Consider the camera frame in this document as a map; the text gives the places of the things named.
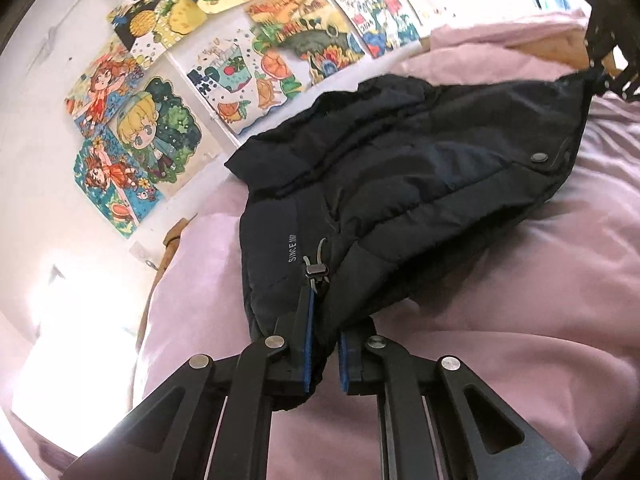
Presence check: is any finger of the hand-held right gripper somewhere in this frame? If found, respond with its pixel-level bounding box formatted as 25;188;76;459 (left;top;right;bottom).
607;50;640;106
577;0;618;95

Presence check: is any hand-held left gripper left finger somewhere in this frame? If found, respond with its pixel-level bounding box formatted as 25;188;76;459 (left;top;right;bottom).
60;287;316;480

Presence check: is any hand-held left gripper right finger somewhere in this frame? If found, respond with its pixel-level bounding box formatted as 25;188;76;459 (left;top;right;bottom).
339;319;581;480

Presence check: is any black puffer jacket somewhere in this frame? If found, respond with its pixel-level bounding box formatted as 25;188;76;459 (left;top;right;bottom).
225;69;608;411

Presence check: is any folded pink sheet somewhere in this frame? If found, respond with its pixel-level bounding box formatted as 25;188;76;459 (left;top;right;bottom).
430;10;593;63

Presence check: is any pink blanket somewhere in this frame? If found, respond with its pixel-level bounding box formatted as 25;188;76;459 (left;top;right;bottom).
132;55;640;480

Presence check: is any city drawing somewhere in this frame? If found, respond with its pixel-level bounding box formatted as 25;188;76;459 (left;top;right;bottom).
317;0;422;59

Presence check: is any bright window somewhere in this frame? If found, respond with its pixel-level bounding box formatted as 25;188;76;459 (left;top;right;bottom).
10;260;151;436

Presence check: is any girl on blue drawing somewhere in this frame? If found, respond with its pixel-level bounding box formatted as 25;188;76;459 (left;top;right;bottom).
73;137;167;239

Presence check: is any blond character drawing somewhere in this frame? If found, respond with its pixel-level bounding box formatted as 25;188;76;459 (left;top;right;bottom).
102;77;222;197

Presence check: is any turtles drawing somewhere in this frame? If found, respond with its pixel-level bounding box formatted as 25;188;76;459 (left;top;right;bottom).
187;25;307;136

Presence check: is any landscape drawing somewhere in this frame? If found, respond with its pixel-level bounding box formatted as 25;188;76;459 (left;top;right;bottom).
245;0;369;87

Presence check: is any orange-haired girl drawing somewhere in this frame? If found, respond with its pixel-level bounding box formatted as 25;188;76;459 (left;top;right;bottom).
65;42;147;137

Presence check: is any pineapple drawing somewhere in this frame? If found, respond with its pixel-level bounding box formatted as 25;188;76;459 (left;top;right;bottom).
107;0;208;59

